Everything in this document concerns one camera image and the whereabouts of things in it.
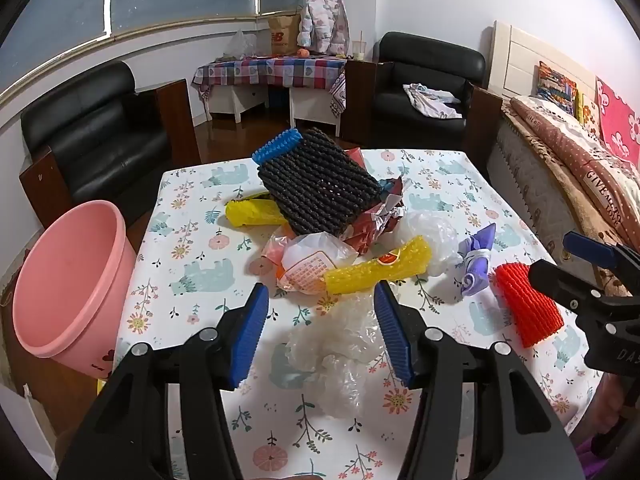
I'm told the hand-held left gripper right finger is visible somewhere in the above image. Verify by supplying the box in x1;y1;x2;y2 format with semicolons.
372;280;586;480

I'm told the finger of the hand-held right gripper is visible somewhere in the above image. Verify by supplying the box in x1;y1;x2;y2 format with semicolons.
528;258;640;317
562;231;640;293

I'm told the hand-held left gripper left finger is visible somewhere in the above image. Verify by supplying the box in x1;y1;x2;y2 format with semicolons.
55;282;271;480

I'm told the red foam net sleeve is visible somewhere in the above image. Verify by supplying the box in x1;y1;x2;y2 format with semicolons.
494;261;564;347

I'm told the large clear plastic bag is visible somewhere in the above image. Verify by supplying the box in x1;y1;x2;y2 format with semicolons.
286;292;401;418

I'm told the yellow foam net sleeve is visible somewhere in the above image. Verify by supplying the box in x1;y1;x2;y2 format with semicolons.
322;236;432;295

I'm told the purple wrapper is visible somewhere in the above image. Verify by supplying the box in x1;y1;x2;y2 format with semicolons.
459;222;497;296

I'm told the white orange-printed plastic bag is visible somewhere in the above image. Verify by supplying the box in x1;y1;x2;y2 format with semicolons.
260;225;358;293

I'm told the small clear plastic bag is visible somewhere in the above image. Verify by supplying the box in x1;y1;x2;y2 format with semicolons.
395;210;463;277

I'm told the yellow plastic bag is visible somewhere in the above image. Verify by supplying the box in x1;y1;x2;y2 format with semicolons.
224;197;288;228

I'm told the pink foil wrapper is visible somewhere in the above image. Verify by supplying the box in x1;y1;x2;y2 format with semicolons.
345;175;413;256

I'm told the black foam net sleeve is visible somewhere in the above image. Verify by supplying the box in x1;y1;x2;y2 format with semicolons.
256;127;382;237

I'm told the pink plastic bucket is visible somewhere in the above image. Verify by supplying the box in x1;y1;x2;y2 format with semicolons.
12;200;138;380

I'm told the red plastic bag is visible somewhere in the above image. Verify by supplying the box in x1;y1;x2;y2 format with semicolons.
346;146;371;171

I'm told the blue foam net sleeve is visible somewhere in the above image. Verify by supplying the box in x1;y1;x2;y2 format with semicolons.
251;128;303;166

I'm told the person's right forearm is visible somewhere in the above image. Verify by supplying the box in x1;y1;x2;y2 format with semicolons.
570;375;640;480

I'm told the bed with brown blanket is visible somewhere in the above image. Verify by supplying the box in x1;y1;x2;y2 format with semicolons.
502;95;640;296

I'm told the bed mattress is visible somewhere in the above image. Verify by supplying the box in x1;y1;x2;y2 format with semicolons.
487;105;591;281

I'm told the pink flower pillow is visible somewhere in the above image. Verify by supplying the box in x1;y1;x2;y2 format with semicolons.
595;77;640;166

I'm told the yellow patterned pillow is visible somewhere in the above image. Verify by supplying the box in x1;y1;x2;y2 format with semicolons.
575;91;601;133

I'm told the colourful striped pillow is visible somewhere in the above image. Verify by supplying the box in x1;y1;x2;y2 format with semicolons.
536;61;578;116

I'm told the cream bed headboard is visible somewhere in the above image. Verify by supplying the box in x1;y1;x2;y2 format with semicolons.
487;20;601;106

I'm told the white patterned cloth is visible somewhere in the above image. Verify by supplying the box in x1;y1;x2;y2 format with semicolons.
403;82;463;120

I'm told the white desk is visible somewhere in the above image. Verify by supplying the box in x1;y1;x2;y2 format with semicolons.
207;82;343;136

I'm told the black leather armchair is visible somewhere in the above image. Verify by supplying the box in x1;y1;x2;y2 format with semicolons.
341;31;503;171
19;60;202;216

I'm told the checkered cloth side table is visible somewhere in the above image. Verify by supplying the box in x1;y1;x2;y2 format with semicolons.
192;55;348;121

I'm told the brown paper bag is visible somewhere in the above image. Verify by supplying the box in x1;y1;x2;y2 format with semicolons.
267;12;303;57

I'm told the pink patterned puffer jacket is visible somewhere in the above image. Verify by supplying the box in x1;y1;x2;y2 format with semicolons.
296;0;351;56

